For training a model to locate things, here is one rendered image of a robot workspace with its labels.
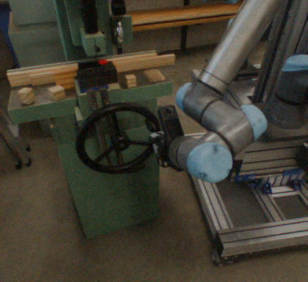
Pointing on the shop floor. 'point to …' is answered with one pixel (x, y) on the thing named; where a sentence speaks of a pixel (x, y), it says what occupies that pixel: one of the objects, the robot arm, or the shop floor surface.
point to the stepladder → (12, 130)
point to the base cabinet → (112, 186)
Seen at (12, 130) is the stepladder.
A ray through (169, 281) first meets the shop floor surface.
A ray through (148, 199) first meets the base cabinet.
